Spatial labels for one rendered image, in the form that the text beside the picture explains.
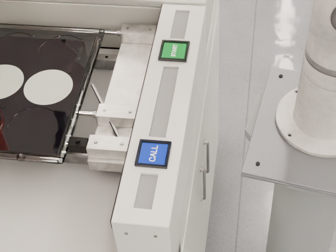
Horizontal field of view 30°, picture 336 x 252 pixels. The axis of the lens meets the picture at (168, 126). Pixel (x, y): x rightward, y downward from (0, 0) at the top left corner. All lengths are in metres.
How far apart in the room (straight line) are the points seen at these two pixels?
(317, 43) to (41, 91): 0.56
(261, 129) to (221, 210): 0.91
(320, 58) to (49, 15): 0.64
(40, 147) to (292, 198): 0.56
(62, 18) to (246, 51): 1.34
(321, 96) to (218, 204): 1.06
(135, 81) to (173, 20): 0.15
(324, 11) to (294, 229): 0.66
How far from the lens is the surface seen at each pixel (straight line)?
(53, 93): 1.29
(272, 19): 2.84
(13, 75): 1.35
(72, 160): 1.26
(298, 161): 1.23
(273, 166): 1.22
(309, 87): 1.18
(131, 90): 1.29
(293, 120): 1.28
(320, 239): 1.54
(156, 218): 1.00
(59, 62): 1.35
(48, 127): 1.23
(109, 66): 1.42
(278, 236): 1.57
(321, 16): 0.98
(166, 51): 1.25
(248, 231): 2.11
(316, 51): 1.11
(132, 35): 1.38
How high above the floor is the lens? 1.80
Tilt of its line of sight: 49 degrees down
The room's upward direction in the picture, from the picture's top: 5 degrees counter-clockwise
